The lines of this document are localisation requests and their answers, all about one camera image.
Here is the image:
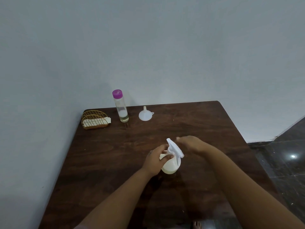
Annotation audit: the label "white spray trigger with tube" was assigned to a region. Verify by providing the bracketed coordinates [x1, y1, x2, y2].
[166, 138, 185, 166]

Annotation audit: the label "person's left hand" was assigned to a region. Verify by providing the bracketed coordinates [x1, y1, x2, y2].
[142, 144, 175, 177]

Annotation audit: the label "white plastic spray bottle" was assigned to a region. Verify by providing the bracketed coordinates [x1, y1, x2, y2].
[159, 152, 181, 175]

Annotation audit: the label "white folded napkins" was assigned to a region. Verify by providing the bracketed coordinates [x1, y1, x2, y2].
[82, 117, 112, 128]

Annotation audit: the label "person's right forearm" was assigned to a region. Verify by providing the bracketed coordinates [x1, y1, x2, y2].
[202, 145, 305, 229]

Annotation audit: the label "person's left forearm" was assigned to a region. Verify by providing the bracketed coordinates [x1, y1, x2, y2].
[78, 168, 153, 229]

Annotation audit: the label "white plastic funnel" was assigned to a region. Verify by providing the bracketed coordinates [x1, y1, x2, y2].
[139, 106, 155, 121]

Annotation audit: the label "clear plastic bottle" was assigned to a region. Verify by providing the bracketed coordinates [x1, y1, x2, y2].
[114, 97, 129, 123]

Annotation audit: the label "gold wire napkin holder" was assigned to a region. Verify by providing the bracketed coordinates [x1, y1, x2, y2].
[81, 110, 112, 130]

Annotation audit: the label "person's right hand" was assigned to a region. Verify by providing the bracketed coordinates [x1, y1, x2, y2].
[176, 135, 211, 155]

